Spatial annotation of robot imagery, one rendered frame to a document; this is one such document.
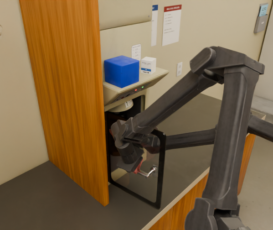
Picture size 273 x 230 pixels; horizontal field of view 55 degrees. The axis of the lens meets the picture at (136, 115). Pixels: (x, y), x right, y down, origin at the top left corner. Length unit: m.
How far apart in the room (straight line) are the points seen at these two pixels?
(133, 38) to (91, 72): 0.30
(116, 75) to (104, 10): 0.24
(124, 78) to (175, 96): 0.32
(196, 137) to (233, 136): 0.54
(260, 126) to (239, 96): 0.46
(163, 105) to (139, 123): 0.12
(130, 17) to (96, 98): 0.37
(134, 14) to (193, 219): 0.82
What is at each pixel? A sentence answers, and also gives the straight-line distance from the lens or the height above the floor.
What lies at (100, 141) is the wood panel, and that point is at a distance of 1.07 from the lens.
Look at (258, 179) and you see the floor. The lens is 3.11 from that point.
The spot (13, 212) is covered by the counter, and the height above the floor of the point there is 0.94.
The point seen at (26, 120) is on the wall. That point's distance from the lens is 1.48.
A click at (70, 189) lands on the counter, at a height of 0.94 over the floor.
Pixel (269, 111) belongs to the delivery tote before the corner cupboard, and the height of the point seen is 0.33.
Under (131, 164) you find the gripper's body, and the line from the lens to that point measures 1.00.
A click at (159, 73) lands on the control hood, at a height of 1.51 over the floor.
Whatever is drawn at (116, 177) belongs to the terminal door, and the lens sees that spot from 1.29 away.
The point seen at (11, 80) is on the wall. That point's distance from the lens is 1.38.
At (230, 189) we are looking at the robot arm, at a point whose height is 1.52.
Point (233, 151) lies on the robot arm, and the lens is 0.59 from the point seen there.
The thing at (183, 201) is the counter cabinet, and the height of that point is 0.79.
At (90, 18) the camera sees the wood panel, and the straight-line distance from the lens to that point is 0.90.
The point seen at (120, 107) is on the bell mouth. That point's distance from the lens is 1.26.
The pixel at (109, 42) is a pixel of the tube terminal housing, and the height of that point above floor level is 1.66.
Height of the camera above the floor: 1.92
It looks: 29 degrees down
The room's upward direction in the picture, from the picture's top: 1 degrees clockwise
